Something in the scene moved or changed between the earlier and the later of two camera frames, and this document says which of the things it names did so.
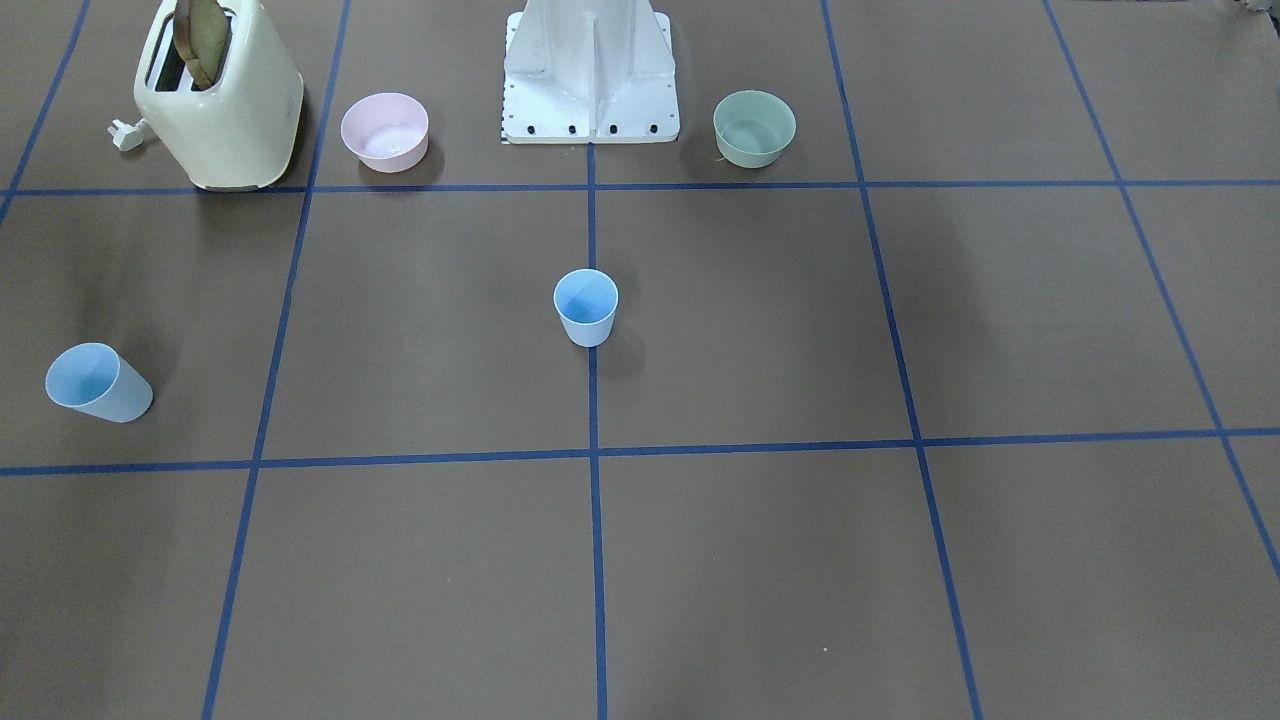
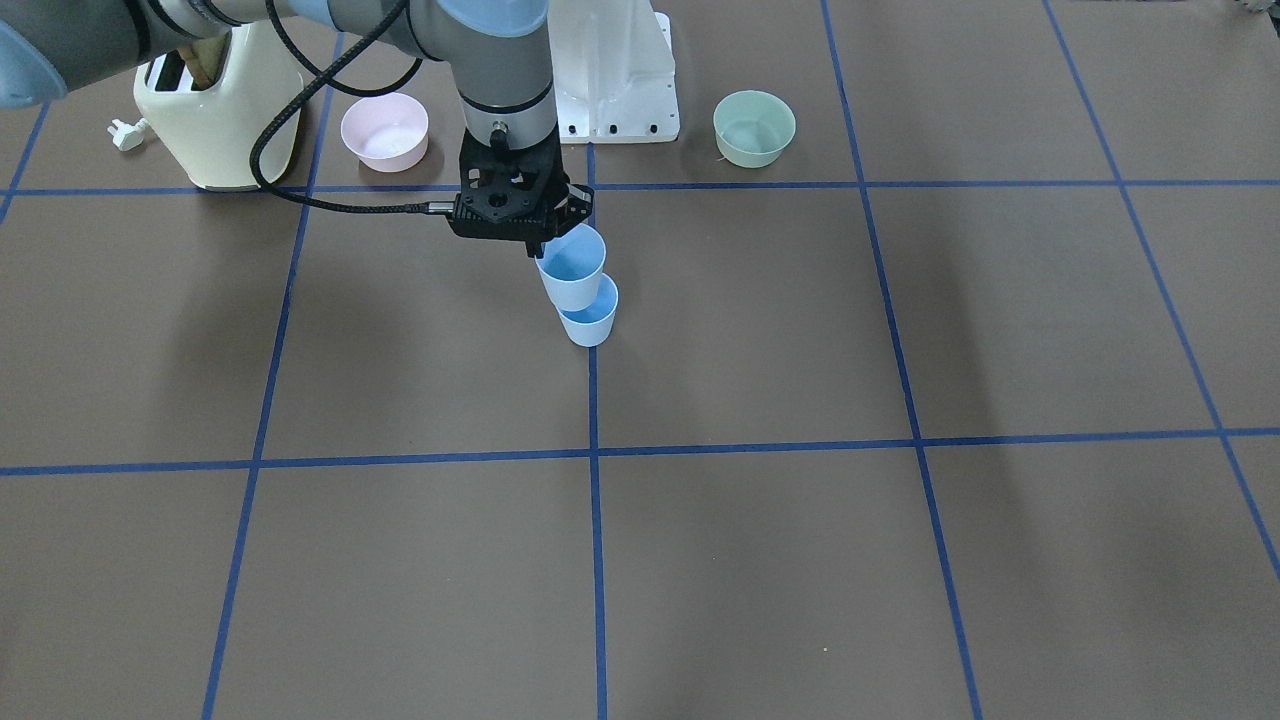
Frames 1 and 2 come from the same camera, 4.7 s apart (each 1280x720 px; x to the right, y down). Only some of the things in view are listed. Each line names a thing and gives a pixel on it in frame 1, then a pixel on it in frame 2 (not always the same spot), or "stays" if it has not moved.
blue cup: x=93 y=378 → x=570 y=267
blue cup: x=586 y=300 stays
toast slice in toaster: x=201 y=35 stays
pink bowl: x=386 y=131 stays
